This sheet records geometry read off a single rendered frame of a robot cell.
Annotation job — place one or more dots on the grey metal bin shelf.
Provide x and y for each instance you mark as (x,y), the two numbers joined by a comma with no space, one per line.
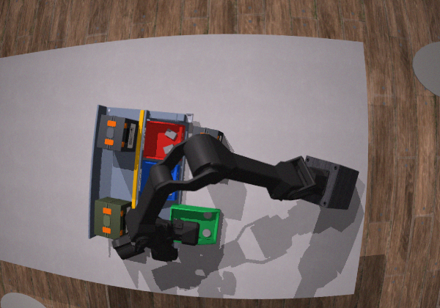
(111,173)

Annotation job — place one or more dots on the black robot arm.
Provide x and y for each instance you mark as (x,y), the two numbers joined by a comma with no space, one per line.
(210,162)

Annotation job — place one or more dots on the red open bin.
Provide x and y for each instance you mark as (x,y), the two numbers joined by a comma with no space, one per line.
(155,139)

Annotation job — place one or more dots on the blue open bin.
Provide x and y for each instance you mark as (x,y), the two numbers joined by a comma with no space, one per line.
(146,165)

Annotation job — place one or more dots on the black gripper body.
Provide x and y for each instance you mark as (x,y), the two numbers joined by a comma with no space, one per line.
(189,230)

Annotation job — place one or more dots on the green bin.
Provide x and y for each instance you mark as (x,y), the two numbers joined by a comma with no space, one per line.
(196,214)

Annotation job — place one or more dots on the yellow flat bar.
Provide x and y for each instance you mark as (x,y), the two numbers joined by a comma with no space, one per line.
(136,167)

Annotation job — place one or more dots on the olive green case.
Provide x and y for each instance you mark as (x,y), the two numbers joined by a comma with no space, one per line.
(110,217)

